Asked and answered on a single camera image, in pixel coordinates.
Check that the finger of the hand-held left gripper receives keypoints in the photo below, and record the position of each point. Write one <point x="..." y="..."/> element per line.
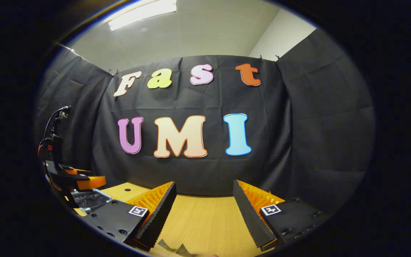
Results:
<point x="93" y="182"/>
<point x="79" y="172"/>

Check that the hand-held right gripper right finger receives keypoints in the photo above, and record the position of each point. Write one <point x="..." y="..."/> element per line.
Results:
<point x="252" y="217"/>

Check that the ceiling light panel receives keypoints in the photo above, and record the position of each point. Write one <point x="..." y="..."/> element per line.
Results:
<point x="141" y="12"/>

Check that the light blue bumpy suitcase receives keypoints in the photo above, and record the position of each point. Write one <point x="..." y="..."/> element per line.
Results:
<point x="102" y="193"/>

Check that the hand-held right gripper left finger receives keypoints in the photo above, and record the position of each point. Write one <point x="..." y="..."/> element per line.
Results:
<point x="159" y="217"/>

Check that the black backdrop cloth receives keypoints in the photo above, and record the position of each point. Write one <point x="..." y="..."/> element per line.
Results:
<point x="191" y="100"/>

